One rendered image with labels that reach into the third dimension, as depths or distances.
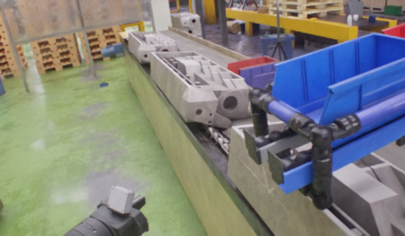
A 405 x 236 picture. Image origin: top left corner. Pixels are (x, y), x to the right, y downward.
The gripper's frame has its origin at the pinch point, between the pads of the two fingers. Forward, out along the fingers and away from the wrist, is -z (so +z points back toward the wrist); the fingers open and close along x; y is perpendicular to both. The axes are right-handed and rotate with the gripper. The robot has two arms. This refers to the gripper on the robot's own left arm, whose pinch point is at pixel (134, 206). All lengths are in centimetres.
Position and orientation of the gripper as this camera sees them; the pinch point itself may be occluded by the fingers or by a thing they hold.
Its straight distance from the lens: 70.4
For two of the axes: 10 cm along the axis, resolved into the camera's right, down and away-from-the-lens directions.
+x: 8.8, 1.9, -4.3
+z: -4.7, 3.3, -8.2
